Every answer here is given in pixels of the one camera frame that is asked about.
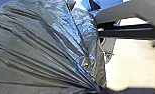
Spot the grey trash bag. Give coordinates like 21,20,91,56
0,0,109,94

